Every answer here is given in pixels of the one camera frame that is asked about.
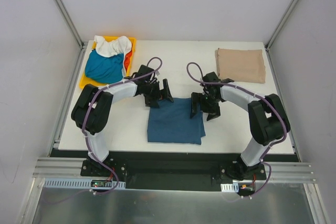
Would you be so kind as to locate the white t-shirt in tray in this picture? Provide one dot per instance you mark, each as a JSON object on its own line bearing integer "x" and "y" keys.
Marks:
{"x": 107, "y": 49}

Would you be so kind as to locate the grey slotted cable duct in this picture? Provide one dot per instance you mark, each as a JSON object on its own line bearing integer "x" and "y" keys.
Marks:
{"x": 69, "y": 183}
{"x": 230, "y": 188}

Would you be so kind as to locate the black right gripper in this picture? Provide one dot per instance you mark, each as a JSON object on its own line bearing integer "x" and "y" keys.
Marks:
{"x": 203, "y": 104}

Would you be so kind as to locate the aluminium frame post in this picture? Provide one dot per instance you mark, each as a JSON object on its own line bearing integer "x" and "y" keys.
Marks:
{"x": 281, "y": 24}
{"x": 64, "y": 13}

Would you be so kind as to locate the grey slotted cable duct right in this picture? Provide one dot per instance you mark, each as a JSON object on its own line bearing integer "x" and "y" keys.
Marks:
{"x": 230, "y": 188}

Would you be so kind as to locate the bright blue t-shirt in tray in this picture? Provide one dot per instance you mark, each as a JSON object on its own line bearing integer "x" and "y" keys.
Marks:
{"x": 104, "y": 70}

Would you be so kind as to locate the folded beige t-shirt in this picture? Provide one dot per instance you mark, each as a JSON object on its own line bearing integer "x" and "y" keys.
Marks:
{"x": 241, "y": 65}

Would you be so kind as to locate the aluminium frame post left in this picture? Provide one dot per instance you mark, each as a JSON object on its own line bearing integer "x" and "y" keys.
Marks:
{"x": 64, "y": 13}

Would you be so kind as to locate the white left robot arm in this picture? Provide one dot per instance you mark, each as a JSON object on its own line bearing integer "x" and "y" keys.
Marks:
{"x": 92, "y": 109}

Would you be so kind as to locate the aluminium frame post right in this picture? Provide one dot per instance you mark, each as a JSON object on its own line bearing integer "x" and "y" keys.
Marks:
{"x": 281, "y": 24}

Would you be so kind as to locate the aluminium front rail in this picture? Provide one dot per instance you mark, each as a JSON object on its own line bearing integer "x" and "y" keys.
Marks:
{"x": 281, "y": 172}

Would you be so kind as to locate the grey slotted cable duct left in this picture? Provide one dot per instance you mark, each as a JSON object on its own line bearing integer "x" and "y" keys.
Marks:
{"x": 69, "y": 183}

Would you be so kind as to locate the dark blue t-shirt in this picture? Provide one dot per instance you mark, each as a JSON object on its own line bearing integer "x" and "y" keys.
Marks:
{"x": 172, "y": 123}

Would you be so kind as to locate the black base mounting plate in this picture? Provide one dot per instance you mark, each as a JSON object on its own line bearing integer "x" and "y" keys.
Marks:
{"x": 165, "y": 171}

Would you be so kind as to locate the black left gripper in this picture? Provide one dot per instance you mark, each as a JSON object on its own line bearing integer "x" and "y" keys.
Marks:
{"x": 159, "y": 95}

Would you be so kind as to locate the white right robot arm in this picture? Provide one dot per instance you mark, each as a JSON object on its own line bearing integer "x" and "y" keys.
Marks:
{"x": 268, "y": 121}

